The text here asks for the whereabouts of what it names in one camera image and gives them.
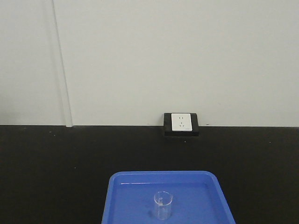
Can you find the clear glass beaker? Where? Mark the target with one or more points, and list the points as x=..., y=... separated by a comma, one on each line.
x=162, y=205

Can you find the blue plastic tray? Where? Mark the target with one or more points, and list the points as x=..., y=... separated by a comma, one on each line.
x=197, y=198

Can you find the white socket in black box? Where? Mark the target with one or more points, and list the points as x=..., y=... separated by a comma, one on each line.
x=181, y=125

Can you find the white wall conduit strip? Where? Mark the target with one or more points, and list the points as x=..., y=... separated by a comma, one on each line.
x=61, y=74

